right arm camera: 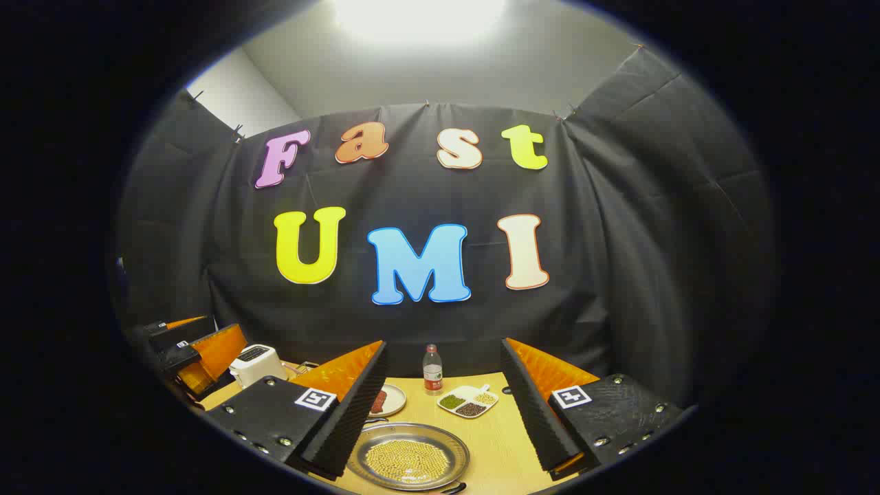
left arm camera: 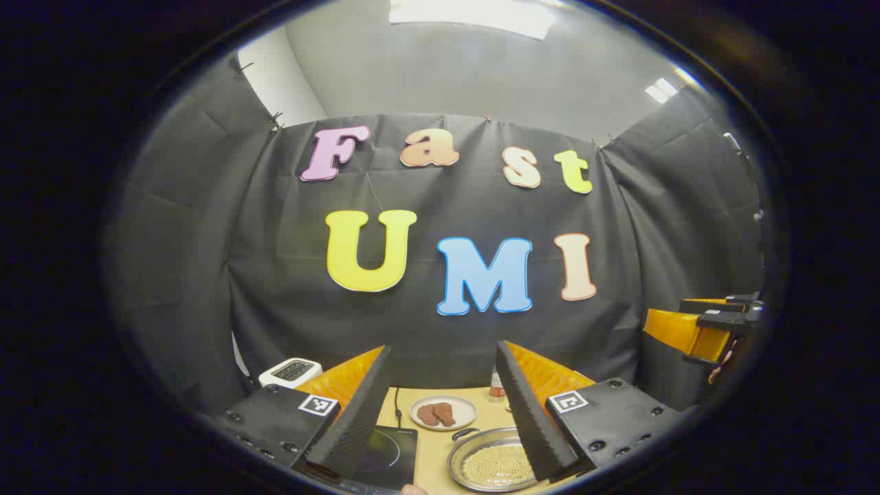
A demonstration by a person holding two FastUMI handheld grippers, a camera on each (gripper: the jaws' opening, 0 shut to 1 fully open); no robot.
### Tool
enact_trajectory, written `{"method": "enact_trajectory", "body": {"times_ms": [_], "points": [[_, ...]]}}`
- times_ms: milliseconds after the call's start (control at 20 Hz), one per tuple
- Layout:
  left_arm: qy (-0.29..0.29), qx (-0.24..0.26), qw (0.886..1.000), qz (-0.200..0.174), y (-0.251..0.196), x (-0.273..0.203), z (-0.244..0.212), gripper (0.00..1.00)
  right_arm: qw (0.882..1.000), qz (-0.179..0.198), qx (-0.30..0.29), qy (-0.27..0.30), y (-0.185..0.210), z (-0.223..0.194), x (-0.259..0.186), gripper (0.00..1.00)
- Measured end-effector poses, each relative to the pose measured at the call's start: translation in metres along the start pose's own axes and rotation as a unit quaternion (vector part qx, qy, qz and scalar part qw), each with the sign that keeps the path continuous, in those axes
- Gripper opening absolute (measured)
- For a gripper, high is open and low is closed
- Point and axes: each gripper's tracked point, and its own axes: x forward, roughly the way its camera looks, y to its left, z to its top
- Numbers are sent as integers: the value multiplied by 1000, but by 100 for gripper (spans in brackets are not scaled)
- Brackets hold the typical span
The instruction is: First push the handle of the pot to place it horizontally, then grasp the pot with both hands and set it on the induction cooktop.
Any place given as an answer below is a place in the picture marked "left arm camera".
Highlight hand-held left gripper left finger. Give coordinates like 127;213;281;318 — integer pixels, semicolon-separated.
217;344;394;482

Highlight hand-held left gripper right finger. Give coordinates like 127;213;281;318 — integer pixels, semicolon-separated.
495;340;683;483

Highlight stainless steel pot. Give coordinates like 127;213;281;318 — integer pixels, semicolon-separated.
447;426;545;493

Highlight black induction cooktop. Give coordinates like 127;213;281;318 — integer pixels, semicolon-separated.
344;425;419;492

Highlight large soybean pile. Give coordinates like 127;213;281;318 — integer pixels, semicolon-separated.
461;444;536;486

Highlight white toaster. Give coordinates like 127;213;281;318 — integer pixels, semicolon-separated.
258;357;322;389

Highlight white round plate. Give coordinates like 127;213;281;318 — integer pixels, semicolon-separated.
410;395;478;432

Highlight ceiling light panel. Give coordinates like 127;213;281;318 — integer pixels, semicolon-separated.
645;77;680;105

